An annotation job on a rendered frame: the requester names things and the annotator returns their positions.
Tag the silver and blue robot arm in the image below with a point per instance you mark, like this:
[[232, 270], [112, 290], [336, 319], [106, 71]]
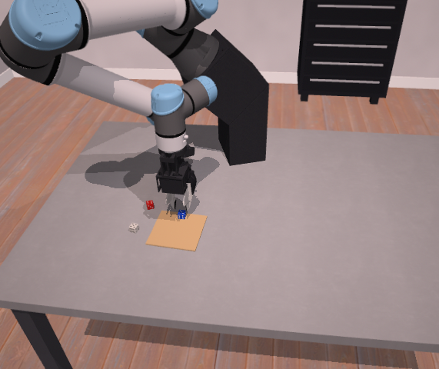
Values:
[[35, 31]]

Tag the white die with black pips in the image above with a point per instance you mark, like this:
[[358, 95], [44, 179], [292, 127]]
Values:
[[134, 228]]

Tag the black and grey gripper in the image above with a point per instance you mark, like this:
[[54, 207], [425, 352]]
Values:
[[176, 177]]

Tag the orange mat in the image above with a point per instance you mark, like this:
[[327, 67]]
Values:
[[171, 232]]

